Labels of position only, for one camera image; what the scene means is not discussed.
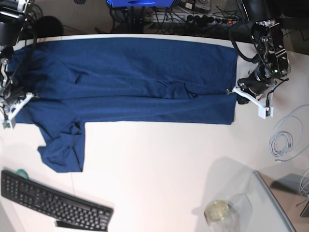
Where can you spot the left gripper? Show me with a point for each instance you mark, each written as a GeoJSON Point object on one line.
{"type": "Point", "coordinates": [253, 86]}

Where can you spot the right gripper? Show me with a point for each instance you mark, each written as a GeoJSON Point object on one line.
{"type": "Point", "coordinates": [12, 100]}

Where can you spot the blue long-sleeve t-shirt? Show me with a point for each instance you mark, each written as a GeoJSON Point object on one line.
{"type": "Point", "coordinates": [122, 79]}

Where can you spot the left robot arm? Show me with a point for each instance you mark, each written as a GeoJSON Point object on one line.
{"type": "Point", "coordinates": [260, 17]}

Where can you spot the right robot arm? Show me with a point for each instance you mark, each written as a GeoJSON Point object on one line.
{"type": "Point", "coordinates": [14, 16]}

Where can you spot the green tape roll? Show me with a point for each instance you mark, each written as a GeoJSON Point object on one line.
{"type": "Point", "coordinates": [22, 173]}

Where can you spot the black computer keyboard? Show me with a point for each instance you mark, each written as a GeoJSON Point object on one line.
{"type": "Point", "coordinates": [76, 212]}

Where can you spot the clear glass jar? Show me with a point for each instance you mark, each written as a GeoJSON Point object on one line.
{"type": "Point", "coordinates": [232, 215]}

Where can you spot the white power strip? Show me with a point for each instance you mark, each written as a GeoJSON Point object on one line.
{"type": "Point", "coordinates": [200, 19]}

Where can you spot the blue box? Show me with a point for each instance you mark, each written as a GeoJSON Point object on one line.
{"type": "Point", "coordinates": [150, 3]}

